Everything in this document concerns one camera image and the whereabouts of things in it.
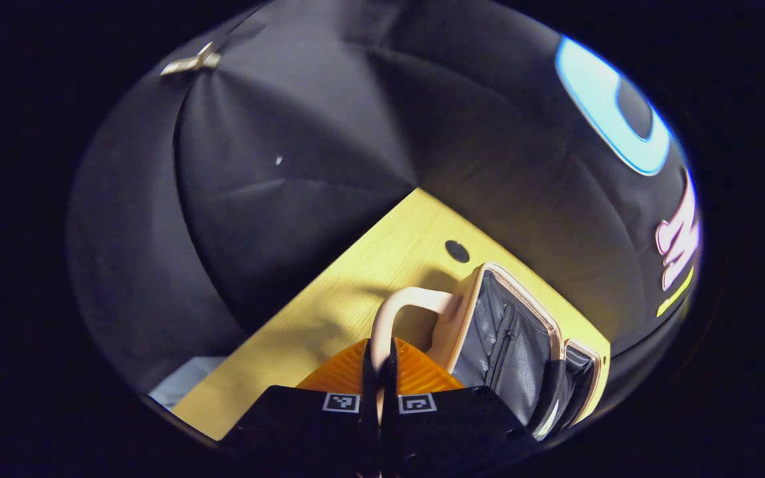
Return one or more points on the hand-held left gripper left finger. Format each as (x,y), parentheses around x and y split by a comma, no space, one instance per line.
(303,431)

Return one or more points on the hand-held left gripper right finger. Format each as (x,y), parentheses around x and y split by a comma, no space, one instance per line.
(455,431)

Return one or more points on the pink hard-shell suitcase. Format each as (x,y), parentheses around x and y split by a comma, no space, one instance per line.
(509,345)

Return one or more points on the black backdrop cloth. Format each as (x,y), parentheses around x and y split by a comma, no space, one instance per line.
(289,166)

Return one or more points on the silver metal clip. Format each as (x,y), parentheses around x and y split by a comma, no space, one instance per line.
(191,61)

